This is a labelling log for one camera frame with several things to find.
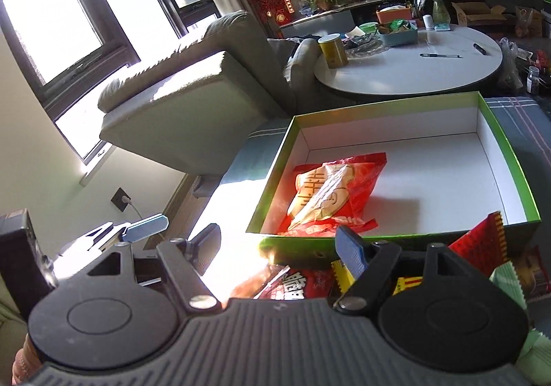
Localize dark red snack packet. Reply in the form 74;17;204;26
514;246;551;301

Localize teal basket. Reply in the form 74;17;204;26
376;20;419;46

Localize light green packet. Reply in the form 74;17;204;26
517;328;551;386

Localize red cookie snack packet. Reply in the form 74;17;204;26
278;152;388;238

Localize dark framed window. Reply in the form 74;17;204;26
0;0;220;163

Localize red lion snack packet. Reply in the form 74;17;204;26
230;264;334;301

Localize round white table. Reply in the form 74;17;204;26
313;22;503;105

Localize orange plastic bag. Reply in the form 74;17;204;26
514;6;545;38

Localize orange box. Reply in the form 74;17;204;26
376;7;414;25

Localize yellow can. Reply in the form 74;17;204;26
319;34;349;69

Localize dark cloth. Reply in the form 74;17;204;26
284;36;320;48

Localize glass dish on doily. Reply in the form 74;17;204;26
344;35;390;60

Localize glass jar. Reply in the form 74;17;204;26
526;66;541;95

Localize red packet with yellow edge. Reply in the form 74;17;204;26
448;211;505;279

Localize wall socket with plug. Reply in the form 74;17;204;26
111;187;147;219

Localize open cardboard box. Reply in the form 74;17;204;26
452;1;508;27

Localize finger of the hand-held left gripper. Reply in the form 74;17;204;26
58;231;109;268
97;214;169;247

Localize clear plastic bag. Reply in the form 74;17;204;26
497;37;523;90

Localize pink knit cloth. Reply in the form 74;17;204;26
12;332;44;386

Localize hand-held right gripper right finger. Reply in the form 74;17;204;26
333;226;487;313

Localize yellow snack packet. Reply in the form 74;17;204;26
331;259;426;297

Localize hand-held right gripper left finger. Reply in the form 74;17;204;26
86;223;222;313

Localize green cardboard box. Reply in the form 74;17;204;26
246;91;542;272

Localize pale green snack packet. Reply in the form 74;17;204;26
488;259;528;310

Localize beige sofa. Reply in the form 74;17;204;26
98;11;320;177

